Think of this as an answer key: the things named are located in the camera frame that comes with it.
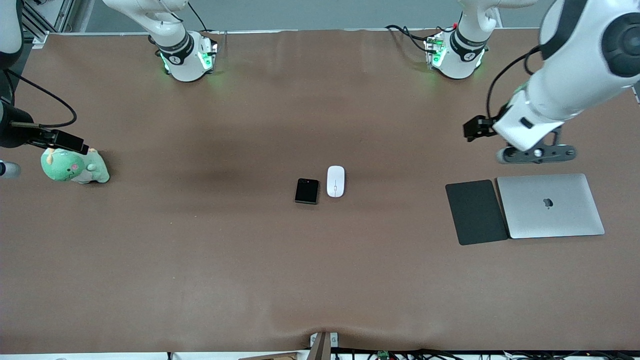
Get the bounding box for thin black base cable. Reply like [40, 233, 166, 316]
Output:
[186, 0, 221, 36]

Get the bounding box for silver laptop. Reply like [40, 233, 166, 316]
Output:
[496, 173, 606, 240]

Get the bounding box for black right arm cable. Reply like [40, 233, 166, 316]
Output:
[2, 67, 78, 129]

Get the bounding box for green dinosaur plush toy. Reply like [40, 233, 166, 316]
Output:
[41, 147, 111, 185]

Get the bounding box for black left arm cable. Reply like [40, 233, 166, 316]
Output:
[486, 45, 543, 121]

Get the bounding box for black phone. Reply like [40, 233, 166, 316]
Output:
[294, 178, 320, 205]

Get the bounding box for black mouse pad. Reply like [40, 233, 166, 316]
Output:
[445, 179, 510, 246]

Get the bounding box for black base cable bundle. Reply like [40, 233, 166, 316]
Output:
[385, 24, 453, 55]

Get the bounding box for white computer mouse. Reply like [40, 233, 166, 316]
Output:
[326, 165, 346, 198]

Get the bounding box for aluminium frame post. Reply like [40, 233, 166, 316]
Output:
[22, 0, 81, 48]

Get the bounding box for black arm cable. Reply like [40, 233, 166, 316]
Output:
[486, 45, 543, 121]
[2, 67, 78, 129]

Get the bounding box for brown table cover mat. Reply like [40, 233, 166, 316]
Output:
[0, 28, 640, 353]

